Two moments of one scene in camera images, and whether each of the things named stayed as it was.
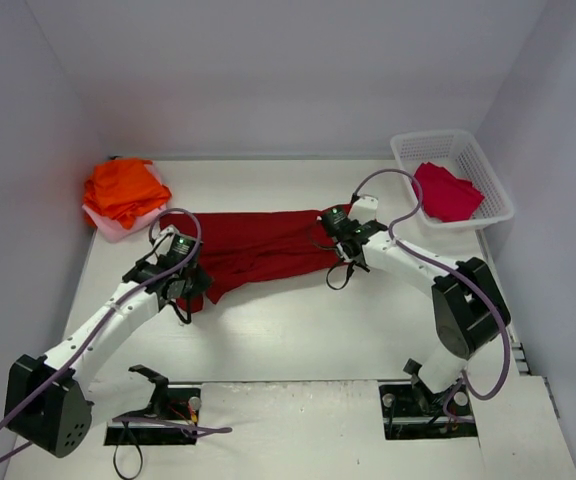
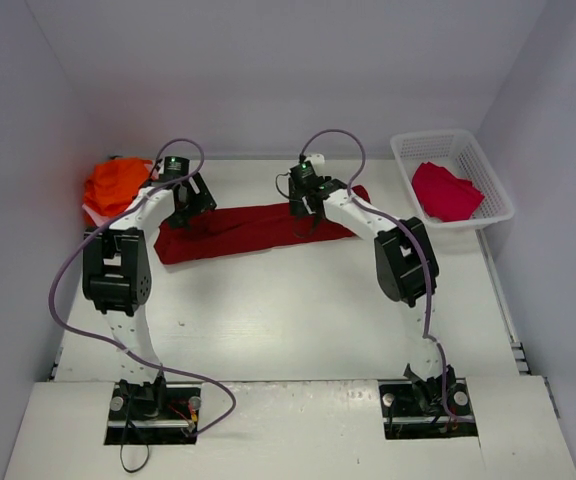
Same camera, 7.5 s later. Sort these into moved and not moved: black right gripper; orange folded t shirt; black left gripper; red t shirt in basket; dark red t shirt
Moved: black right gripper; black left gripper; dark red t shirt
Not moved: orange folded t shirt; red t shirt in basket
